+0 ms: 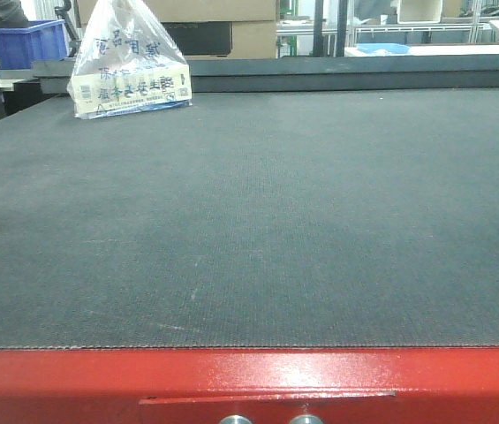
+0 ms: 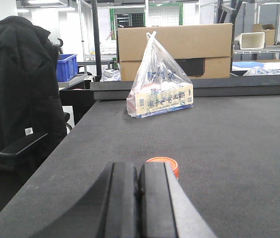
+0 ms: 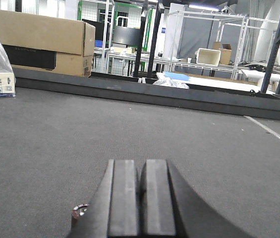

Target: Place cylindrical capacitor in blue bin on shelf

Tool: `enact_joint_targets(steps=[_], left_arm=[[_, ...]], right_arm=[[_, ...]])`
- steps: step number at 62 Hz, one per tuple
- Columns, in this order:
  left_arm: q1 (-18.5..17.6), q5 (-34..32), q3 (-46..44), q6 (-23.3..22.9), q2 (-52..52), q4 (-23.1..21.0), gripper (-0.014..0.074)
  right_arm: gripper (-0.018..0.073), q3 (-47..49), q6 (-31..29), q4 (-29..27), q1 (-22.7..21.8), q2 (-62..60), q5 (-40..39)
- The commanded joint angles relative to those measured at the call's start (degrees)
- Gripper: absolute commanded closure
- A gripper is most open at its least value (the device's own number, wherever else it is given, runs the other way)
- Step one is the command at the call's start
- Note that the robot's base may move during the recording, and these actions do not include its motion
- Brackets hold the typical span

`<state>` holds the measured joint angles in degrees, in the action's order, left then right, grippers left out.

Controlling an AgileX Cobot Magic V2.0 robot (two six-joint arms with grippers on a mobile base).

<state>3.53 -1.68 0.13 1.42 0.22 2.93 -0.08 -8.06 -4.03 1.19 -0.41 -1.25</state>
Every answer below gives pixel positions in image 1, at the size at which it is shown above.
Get grey textured table mat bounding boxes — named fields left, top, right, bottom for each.
left=0, top=89, right=499, bottom=348

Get stacked cardboard boxes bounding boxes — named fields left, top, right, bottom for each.
left=76, top=0, right=278, bottom=60

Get clear printed plastic bag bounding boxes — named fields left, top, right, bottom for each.
left=67, top=1, right=193, bottom=119

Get red metal cabinet front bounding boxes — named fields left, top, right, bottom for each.
left=0, top=347, right=499, bottom=423

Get blue crate in background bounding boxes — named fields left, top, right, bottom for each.
left=0, top=19, right=68, bottom=70

